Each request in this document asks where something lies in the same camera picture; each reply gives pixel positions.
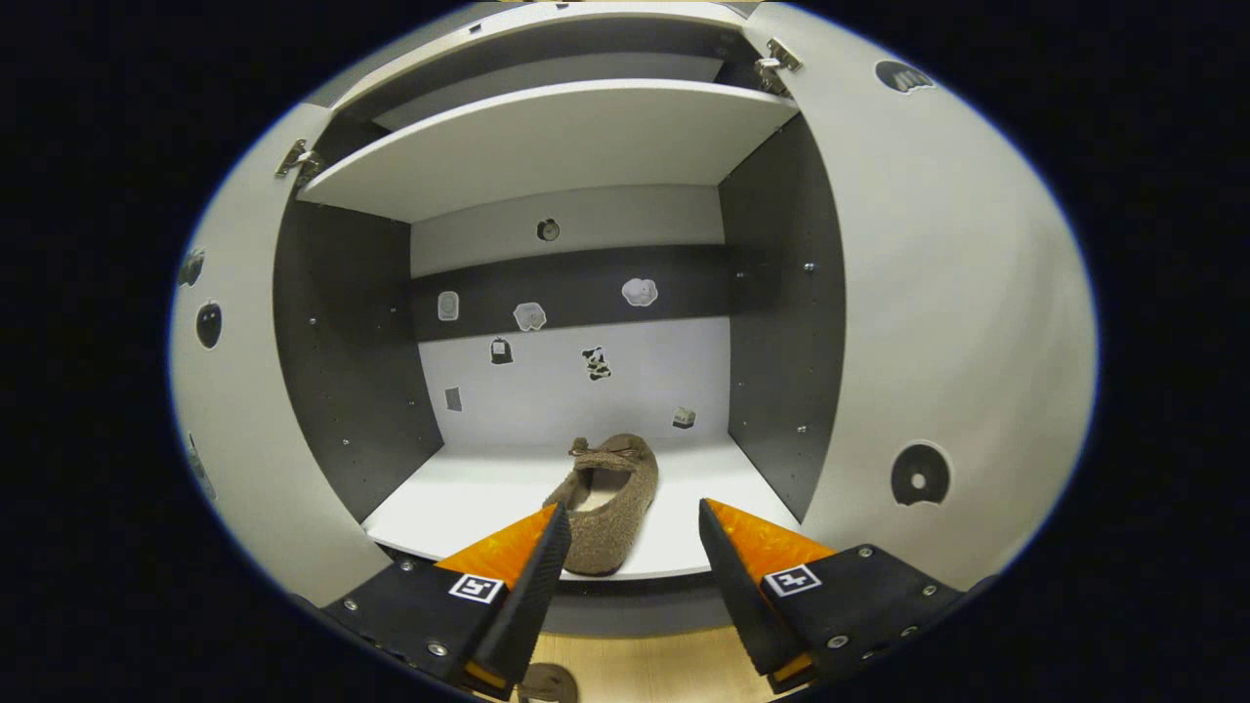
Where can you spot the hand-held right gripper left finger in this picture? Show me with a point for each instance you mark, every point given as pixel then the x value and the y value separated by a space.
pixel 527 605

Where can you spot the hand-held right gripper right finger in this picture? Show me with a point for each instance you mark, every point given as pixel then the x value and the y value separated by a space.
pixel 742 605

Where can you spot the brown fuzzy shoe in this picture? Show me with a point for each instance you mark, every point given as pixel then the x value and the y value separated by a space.
pixel 610 522
pixel 549 685

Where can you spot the white cabinet door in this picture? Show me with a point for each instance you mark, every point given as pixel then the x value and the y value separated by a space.
pixel 957 322
pixel 264 459

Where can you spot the white shoe cabinet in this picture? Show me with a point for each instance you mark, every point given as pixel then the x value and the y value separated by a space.
pixel 547 137

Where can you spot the metal door hinge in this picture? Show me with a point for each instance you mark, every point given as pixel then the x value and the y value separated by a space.
pixel 298 159
pixel 779 63

